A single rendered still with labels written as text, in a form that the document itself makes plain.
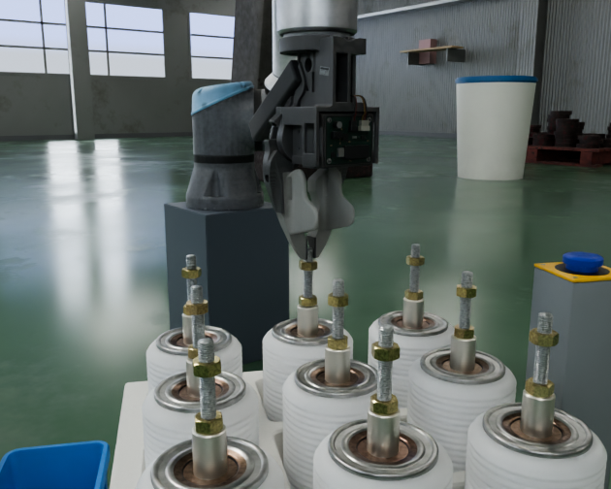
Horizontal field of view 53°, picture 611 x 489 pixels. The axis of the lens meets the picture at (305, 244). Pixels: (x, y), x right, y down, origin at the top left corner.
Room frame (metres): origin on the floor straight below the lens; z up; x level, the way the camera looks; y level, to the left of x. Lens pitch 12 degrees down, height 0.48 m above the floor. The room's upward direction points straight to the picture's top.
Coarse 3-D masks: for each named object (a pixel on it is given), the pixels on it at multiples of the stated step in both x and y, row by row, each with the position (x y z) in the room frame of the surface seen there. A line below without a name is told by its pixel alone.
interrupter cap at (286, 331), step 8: (288, 320) 0.65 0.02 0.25; (296, 320) 0.65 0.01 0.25; (320, 320) 0.65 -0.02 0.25; (328, 320) 0.64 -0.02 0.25; (280, 328) 0.62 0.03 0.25; (288, 328) 0.63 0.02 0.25; (296, 328) 0.63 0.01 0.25; (320, 328) 0.63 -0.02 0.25; (328, 328) 0.63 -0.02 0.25; (280, 336) 0.60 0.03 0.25; (288, 336) 0.60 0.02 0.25; (296, 336) 0.60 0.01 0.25; (304, 336) 0.61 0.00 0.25; (312, 336) 0.61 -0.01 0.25; (320, 336) 0.60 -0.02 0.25; (296, 344) 0.58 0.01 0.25; (304, 344) 0.58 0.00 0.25; (312, 344) 0.58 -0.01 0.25; (320, 344) 0.58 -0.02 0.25
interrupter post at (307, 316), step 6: (300, 306) 0.62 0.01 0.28; (312, 306) 0.62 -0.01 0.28; (300, 312) 0.61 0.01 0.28; (306, 312) 0.61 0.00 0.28; (312, 312) 0.61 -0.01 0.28; (300, 318) 0.61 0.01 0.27; (306, 318) 0.61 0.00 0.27; (312, 318) 0.61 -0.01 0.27; (300, 324) 0.61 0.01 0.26; (306, 324) 0.61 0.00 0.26; (312, 324) 0.61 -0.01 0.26; (300, 330) 0.61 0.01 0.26; (306, 330) 0.61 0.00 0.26; (312, 330) 0.61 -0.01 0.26; (306, 336) 0.61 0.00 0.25
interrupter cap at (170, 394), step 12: (228, 372) 0.51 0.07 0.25; (168, 384) 0.49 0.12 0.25; (180, 384) 0.49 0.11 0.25; (216, 384) 0.49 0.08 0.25; (228, 384) 0.49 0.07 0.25; (240, 384) 0.49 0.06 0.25; (156, 396) 0.46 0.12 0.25; (168, 396) 0.46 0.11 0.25; (180, 396) 0.47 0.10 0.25; (216, 396) 0.47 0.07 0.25; (228, 396) 0.46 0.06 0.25; (240, 396) 0.46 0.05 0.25; (168, 408) 0.45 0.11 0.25; (180, 408) 0.44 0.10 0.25; (192, 408) 0.44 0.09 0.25; (216, 408) 0.44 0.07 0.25
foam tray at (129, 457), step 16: (128, 384) 0.64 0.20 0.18; (144, 384) 0.64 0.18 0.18; (256, 384) 0.65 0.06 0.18; (128, 400) 0.61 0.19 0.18; (144, 400) 0.61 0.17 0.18; (128, 416) 0.57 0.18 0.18; (400, 416) 0.57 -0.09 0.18; (128, 432) 0.54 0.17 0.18; (272, 432) 0.54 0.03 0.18; (128, 448) 0.51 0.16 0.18; (144, 448) 0.51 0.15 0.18; (272, 448) 0.51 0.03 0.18; (128, 464) 0.48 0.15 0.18; (144, 464) 0.49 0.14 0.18; (112, 480) 0.46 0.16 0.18; (128, 480) 0.46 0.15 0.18; (464, 480) 0.46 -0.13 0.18
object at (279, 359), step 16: (272, 336) 0.61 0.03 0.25; (272, 352) 0.59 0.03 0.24; (288, 352) 0.58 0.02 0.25; (304, 352) 0.57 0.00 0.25; (320, 352) 0.57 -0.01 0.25; (352, 352) 0.61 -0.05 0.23; (272, 368) 0.59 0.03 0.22; (288, 368) 0.57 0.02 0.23; (272, 384) 0.59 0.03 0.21; (272, 400) 0.59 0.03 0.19; (272, 416) 0.59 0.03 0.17
